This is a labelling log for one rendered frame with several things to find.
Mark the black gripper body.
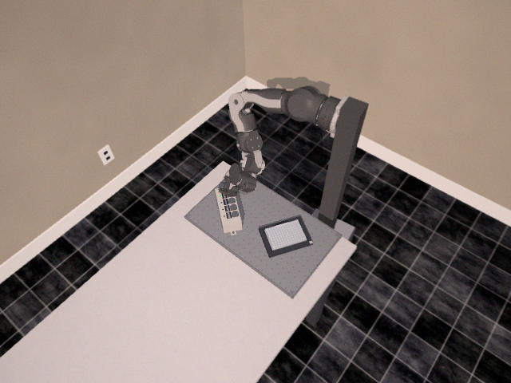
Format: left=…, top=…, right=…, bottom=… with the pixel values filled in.
left=229, top=163, right=258, bottom=192

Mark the dark grey rectangular frame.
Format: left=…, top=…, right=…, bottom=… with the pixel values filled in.
left=259, top=216, right=313, bottom=258

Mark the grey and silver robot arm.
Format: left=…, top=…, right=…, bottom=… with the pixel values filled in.
left=228, top=86, right=348, bottom=175

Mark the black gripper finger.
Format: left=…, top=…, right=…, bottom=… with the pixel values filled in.
left=219, top=182, right=239, bottom=197
left=218, top=170, right=231, bottom=191

